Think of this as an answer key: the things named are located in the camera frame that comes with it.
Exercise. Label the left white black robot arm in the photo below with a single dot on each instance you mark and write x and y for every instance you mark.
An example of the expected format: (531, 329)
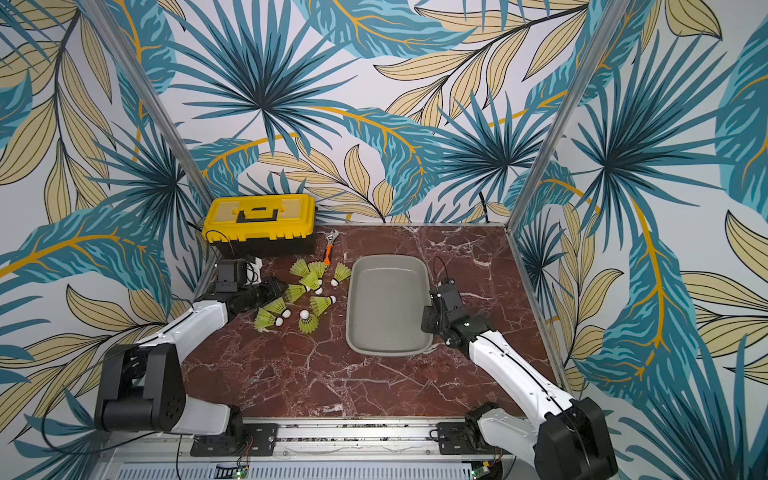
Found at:
(141, 385)

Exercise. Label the aluminium front rail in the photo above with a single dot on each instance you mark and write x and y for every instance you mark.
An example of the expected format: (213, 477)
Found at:
(313, 448)

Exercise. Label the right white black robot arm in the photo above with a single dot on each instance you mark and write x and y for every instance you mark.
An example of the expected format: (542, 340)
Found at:
(560, 437)

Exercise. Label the yellow-green shuttlecock one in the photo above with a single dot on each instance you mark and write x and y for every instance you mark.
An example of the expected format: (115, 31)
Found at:
(341, 274)

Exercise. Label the yellow-green shuttlecock three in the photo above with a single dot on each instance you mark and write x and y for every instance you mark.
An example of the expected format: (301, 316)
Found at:
(312, 282)

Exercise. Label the yellow black toolbox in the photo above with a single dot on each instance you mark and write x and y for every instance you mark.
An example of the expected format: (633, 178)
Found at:
(262, 226)

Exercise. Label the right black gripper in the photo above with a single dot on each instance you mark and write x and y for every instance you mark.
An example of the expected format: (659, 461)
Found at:
(433, 318)

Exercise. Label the right aluminium frame post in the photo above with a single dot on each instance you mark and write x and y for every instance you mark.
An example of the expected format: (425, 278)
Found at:
(609, 23)

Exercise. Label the yellow-green shuttlecock two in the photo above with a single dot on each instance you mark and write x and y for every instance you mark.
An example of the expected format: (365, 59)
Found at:
(320, 304)

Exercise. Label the yellow-green shuttlecock five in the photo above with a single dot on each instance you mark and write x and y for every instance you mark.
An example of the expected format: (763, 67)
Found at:
(317, 268)

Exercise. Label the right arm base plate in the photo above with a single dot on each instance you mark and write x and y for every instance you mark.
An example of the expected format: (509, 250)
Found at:
(461, 438)

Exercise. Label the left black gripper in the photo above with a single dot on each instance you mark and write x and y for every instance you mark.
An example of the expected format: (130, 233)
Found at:
(273, 290)

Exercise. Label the yellow-green shuttlecock seven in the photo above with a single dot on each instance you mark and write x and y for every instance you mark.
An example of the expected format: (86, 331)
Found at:
(308, 322)

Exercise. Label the aluminium frame post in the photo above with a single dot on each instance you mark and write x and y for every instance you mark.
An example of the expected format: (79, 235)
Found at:
(609, 23)
(119, 45)

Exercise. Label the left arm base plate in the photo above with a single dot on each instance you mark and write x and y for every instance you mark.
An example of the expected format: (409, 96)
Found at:
(257, 440)

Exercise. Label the yellow-green shuttlecock six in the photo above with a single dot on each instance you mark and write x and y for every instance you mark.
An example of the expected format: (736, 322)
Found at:
(294, 292)

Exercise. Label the yellow-green shuttlecock four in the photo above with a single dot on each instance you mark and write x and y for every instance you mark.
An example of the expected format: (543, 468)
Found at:
(300, 268)

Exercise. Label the left aluminium frame post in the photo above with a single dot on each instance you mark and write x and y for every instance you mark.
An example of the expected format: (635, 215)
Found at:
(119, 45)

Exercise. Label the yellow-green shuttlecock eight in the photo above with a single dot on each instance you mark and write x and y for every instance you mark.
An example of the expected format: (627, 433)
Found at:
(272, 314)

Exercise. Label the grey plastic storage tray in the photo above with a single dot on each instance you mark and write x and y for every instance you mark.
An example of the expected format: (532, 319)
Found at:
(386, 297)

